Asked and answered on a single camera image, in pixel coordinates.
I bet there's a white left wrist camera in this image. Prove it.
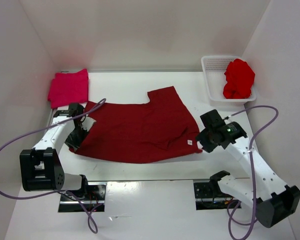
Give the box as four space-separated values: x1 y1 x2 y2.
84 117 97 132

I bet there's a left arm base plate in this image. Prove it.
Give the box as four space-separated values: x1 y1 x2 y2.
58 181 107 213

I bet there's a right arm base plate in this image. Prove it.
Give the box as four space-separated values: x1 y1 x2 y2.
193 179 238 211

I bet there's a pink red t shirt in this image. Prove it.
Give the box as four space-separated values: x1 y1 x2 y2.
47 69 89 109

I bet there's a bright red t shirt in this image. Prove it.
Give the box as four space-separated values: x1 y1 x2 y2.
223 58 255 99

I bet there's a white garment label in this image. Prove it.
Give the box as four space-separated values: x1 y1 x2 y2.
187 140 193 146

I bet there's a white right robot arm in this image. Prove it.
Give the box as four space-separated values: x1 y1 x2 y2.
195 109 300 228

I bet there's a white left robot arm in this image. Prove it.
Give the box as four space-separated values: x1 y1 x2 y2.
19 103 96 200

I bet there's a dark red t shirt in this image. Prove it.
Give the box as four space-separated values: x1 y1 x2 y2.
73 86 202 164

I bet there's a white plastic laundry basket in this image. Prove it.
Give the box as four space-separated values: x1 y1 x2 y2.
201 55 257 106

